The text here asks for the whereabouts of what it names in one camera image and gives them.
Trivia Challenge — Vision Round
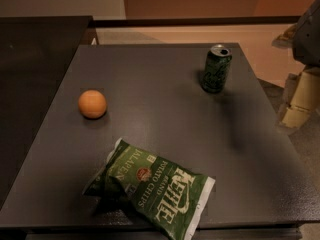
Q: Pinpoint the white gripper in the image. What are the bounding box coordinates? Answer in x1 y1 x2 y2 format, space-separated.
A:
272 0 320 128

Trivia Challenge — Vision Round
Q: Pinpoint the green soda can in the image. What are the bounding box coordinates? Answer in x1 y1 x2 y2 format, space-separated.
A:
201 44 232 93

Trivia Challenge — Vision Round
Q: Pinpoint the green kettle chips bag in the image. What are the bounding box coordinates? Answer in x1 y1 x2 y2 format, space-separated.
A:
83 139 215 240

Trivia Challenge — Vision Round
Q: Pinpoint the orange fruit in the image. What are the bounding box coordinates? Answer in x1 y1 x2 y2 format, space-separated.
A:
78 90 107 119

